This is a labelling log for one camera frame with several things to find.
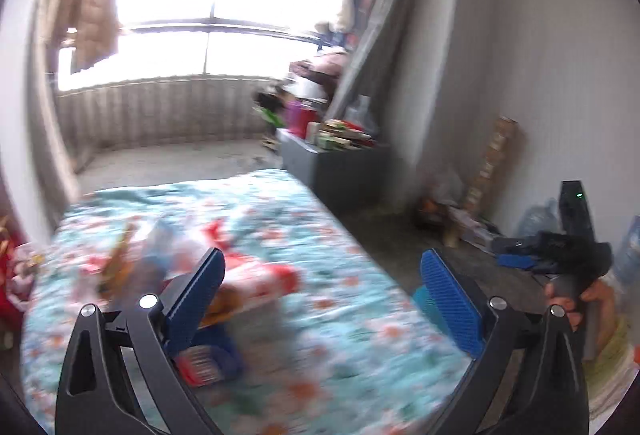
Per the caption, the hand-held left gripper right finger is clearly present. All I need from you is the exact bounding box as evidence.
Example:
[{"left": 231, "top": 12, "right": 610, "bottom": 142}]
[{"left": 420, "top": 248, "right": 592, "bottom": 435}]

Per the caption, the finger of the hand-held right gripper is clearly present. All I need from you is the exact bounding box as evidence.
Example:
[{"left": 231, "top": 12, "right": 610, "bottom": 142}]
[
  {"left": 491, "top": 236, "right": 543, "bottom": 254},
  {"left": 496, "top": 253, "right": 556, "bottom": 274}
]

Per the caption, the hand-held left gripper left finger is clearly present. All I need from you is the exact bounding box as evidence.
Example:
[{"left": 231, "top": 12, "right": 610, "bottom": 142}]
[{"left": 56, "top": 246, "right": 226, "bottom": 435}]

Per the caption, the blue plastic mesh basket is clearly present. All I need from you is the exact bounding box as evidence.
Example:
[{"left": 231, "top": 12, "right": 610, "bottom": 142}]
[{"left": 412, "top": 284, "right": 453, "bottom": 335}]

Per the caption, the clear plastic wrapper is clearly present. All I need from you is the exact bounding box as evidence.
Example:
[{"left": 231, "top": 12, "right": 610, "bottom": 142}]
[{"left": 139, "top": 219, "right": 236, "bottom": 288}]

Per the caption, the red and white snack packet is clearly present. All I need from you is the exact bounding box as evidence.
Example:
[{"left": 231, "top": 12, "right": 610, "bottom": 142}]
[{"left": 212, "top": 260, "right": 301, "bottom": 321}]

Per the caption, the blue packet with barcode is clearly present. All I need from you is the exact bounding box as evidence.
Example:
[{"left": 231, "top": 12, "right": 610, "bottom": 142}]
[{"left": 175, "top": 327, "right": 247, "bottom": 388}]

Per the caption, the yellow brown wrapper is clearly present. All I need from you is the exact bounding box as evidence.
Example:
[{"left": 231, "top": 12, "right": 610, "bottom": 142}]
[{"left": 95, "top": 221, "right": 140, "bottom": 303}]

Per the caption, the person's right hand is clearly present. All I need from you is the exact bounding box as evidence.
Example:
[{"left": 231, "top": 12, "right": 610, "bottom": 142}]
[{"left": 544, "top": 276, "right": 618, "bottom": 351}]

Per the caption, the empty clear water jug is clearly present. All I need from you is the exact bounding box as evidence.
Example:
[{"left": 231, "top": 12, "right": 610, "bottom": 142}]
[{"left": 517, "top": 199, "right": 562, "bottom": 241}]

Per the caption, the flat floral package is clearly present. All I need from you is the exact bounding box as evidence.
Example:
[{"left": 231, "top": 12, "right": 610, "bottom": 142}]
[{"left": 447, "top": 206, "right": 501, "bottom": 248}]

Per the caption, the blue water jug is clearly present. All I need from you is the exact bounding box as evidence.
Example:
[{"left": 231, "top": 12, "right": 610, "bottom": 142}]
[{"left": 612, "top": 216, "right": 640, "bottom": 287}]

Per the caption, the patterned paper roll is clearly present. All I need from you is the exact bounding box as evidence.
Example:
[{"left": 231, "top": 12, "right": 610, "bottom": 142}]
[{"left": 462, "top": 116, "right": 519, "bottom": 216}]

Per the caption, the floral blanket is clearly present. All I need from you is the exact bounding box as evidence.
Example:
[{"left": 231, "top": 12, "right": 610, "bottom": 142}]
[{"left": 22, "top": 167, "right": 473, "bottom": 435}]

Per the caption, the grey cabinet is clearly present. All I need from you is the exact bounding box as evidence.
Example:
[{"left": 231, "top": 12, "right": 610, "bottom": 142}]
[{"left": 279, "top": 129, "right": 392, "bottom": 216}]

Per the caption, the red toy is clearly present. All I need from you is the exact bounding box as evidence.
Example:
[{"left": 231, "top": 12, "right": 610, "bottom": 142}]
[{"left": 0, "top": 214, "right": 43, "bottom": 323}]

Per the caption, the magenta bottle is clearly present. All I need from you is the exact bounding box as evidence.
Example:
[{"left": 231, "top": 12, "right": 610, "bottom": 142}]
[{"left": 285, "top": 99, "right": 302, "bottom": 136}]

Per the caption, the red bottle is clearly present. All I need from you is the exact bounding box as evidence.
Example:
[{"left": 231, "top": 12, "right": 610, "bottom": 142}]
[{"left": 299, "top": 102, "right": 319, "bottom": 139}]

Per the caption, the clear plastic bag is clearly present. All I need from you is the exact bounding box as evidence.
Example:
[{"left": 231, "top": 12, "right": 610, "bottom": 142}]
[{"left": 349, "top": 95, "right": 377, "bottom": 126}]

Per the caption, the pile of household clutter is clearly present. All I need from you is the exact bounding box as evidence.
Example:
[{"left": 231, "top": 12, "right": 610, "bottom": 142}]
[{"left": 282, "top": 51, "right": 351, "bottom": 102}]

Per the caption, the grey curtain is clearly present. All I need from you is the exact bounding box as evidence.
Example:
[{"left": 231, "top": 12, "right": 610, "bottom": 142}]
[{"left": 327, "top": 0, "right": 438, "bottom": 128}]

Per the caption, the hanging white garment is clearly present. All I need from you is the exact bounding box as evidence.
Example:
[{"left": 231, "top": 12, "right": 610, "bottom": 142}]
[{"left": 334, "top": 0, "right": 372, "bottom": 34}]

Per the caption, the hanging brown jacket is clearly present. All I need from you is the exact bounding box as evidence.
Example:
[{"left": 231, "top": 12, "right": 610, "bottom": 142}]
[{"left": 62, "top": 0, "right": 124, "bottom": 72}]

